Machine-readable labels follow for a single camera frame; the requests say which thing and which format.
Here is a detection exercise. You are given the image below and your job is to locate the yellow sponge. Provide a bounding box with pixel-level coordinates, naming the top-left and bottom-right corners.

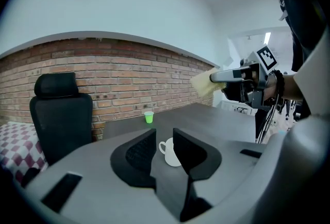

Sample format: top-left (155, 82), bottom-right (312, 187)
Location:
top-left (190, 67), bottom-right (228, 98)

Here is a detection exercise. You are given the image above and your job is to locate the white mug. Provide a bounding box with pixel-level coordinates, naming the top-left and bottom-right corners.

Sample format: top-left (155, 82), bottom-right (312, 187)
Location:
top-left (158, 136), bottom-right (183, 167)

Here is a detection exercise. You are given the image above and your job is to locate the person's right hand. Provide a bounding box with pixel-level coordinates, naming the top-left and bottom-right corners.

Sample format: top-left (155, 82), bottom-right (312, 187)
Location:
top-left (267, 73), bottom-right (279, 102)

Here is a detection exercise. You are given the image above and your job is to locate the person's black shirt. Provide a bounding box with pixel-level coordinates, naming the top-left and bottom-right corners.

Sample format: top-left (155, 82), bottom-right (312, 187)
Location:
top-left (270, 0), bottom-right (330, 119)

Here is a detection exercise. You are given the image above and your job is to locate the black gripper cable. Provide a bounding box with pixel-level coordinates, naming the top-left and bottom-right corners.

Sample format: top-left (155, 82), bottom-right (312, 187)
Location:
top-left (255, 94), bottom-right (283, 144)

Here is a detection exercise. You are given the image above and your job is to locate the brown bead bracelet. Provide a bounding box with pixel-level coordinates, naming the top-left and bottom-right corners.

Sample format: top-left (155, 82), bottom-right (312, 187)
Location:
top-left (273, 69), bottom-right (286, 99)

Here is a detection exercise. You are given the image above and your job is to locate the dark grey table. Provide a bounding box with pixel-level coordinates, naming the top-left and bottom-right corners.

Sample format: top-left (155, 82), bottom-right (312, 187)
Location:
top-left (102, 103), bottom-right (258, 175)

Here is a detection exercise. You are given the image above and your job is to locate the red white checkered tablecloth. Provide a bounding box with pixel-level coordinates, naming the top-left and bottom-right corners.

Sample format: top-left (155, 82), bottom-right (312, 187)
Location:
top-left (0, 121), bottom-right (50, 187)

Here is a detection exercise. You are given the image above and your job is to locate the person's right forearm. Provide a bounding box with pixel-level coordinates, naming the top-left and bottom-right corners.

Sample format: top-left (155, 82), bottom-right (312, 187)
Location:
top-left (280, 73), bottom-right (306, 102)

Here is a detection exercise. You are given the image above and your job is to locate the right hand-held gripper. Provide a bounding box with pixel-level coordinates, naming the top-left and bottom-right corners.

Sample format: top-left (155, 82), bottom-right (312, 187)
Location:
top-left (209, 44), bottom-right (281, 110)

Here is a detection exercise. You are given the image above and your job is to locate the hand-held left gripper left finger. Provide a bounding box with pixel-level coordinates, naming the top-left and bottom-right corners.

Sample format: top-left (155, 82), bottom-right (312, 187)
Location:
top-left (25, 128), bottom-right (178, 221)

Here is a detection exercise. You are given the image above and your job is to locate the black mesh office chair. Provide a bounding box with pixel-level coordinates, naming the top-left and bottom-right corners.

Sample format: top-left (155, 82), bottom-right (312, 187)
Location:
top-left (29, 72), bottom-right (94, 167)

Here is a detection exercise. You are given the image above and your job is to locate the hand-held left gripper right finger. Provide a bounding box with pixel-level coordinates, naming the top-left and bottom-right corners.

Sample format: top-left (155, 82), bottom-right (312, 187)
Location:
top-left (173, 127), bottom-right (269, 210)

